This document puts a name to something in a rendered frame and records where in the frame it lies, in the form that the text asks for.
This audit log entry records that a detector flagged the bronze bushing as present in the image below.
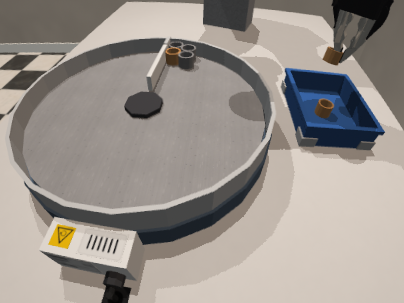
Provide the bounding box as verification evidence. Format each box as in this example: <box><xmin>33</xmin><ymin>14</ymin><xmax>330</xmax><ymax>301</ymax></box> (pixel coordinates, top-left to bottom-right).
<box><xmin>323</xmin><ymin>47</ymin><xmax>343</xmax><ymax>66</ymax></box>
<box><xmin>165</xmin><ymin>48</ymin><xmax>181</xmax><ymax>65</ymax></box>
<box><xmin>314</xmin><ymin>99</ymin><xmax>334</xmax><ymax>118</ymax></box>

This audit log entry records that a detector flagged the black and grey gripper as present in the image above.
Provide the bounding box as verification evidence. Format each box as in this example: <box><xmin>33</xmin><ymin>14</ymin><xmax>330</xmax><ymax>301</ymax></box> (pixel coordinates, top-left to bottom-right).
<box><xmin>331</xmin><ymin>0</ymin><xmax>394</xmax><ymax>63</ymax></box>

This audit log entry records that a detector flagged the blue open-top crate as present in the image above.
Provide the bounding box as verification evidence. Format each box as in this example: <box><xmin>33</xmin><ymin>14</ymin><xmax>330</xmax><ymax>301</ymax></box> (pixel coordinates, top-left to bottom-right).
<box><xmin>281</xmin><ymin>68</ymin><xmax>385</xmax><ymax>150</ymax></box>

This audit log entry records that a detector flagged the grey metal bushing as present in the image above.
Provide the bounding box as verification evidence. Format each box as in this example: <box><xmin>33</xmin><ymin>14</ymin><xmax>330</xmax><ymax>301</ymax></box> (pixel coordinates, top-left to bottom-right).
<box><xmin>169</xmin><ymin>41</ymin><xmax>183</xmax><ymax>50</ymax></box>
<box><xmin>178</xmin><ymin>51</ymin><xmax>194</xmax><ymax>69</ymax></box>
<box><xmin>181</xmin><ymin>45</ymin><xmax>196</xmax><ymax>60</ymax></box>

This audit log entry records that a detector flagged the grey round turntable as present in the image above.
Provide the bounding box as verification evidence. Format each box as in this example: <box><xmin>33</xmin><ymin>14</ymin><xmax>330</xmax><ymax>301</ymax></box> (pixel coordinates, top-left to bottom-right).
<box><xmin>5</xmin><ymin>36</ymin><xmax>276</xmax><ymax>303</ymax></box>

